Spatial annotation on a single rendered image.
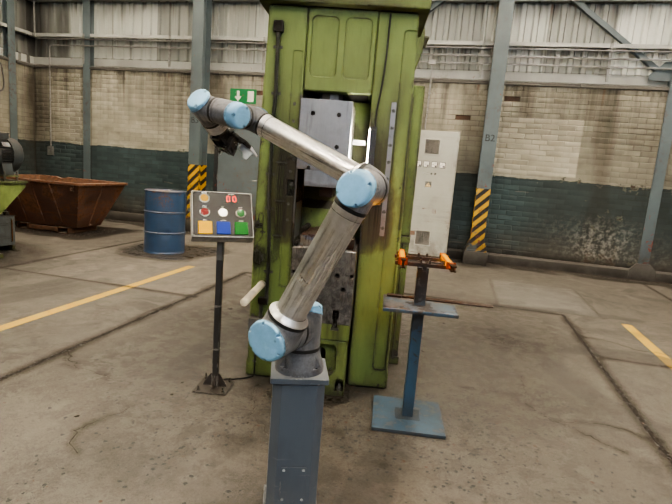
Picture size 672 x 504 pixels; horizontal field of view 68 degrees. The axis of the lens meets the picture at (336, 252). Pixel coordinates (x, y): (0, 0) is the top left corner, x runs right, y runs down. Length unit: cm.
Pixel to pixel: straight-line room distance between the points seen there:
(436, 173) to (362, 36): 523
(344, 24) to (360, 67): 26
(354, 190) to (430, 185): 669
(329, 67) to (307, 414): 201
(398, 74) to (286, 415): 203
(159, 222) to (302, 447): 567
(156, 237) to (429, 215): 418
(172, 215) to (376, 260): 469
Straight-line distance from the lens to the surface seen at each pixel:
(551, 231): 897
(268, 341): 173
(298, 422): 201
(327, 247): 159
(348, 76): 312
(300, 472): 211
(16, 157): 766
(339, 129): 294
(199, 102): 188
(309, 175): 294
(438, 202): 819
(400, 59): 313
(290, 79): 315
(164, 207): 735
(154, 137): 1060
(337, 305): 297
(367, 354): 327
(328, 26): 319
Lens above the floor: 138
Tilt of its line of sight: 9 degrees down
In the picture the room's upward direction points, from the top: 5 degrees clockwise
